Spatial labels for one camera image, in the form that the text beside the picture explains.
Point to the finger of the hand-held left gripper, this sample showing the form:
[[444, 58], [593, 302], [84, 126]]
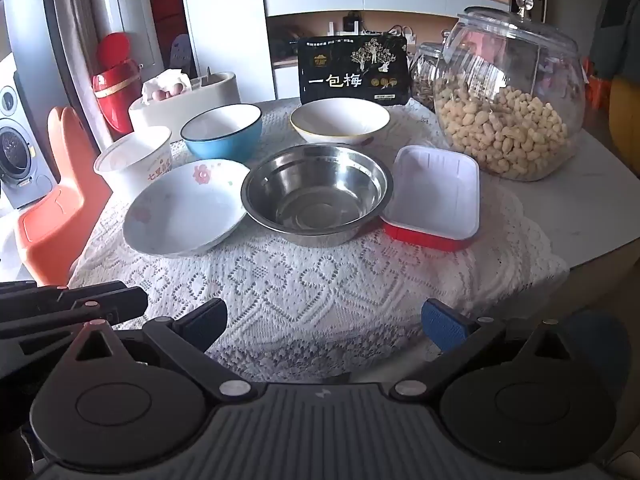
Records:
[[30, 292], [100, 302]]

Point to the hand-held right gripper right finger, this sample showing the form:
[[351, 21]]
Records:
[[445, 325]]

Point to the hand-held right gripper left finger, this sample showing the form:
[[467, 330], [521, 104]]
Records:
[[205, 322]]

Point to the stainless steel bowl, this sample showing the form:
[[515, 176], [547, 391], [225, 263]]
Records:
[[315, 195]]

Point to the blue bowl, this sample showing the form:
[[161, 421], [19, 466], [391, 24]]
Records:
[[220, 130]]

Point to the white ceramic bowl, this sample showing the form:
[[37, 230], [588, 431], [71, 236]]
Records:
[[340, 120]]

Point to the orange plastic chair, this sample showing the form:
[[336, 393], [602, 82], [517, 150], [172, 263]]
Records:
[[65, 195]]

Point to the white lace tablecloth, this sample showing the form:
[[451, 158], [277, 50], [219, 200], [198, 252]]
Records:
[[310, 290]]

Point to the white floral bowl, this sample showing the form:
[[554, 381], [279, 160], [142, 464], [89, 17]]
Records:
[[185, 210]]

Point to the grey speaker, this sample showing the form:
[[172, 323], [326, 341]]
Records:
[[20, 160]]

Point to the red and white plastic tray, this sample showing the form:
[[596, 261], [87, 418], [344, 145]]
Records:
[[435, 190]]

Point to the white printed paper bowl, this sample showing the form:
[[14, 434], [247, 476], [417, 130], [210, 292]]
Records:
[[132, 160]]

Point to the pile of peanuts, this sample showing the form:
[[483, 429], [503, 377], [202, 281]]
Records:
[[500, 130]]

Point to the red thermos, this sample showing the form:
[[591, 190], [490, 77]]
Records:
[[117, 90]]

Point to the brown egg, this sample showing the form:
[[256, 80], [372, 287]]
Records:
[[175, 90], [160, 94]]

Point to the white storage box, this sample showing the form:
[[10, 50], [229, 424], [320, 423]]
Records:
[[210, 95]]

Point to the white crumpled tissue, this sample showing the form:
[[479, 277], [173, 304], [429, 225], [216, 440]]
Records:
[[165, 80]]

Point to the small glass jar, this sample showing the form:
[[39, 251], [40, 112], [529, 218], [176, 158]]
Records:
[[425, 75]]

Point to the grey plastic chair back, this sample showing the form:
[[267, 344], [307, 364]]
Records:
[[181, 52]]

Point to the black snack packet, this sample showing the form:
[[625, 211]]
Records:
[[350, 75]]

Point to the yellow chair with blue cloth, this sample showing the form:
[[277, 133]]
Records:
[[622, 110]]

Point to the large glass jar with lid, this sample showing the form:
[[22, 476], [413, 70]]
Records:
[[510, 50]]

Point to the orange drawer cabinet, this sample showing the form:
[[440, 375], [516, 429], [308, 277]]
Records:
[[170, 5]]

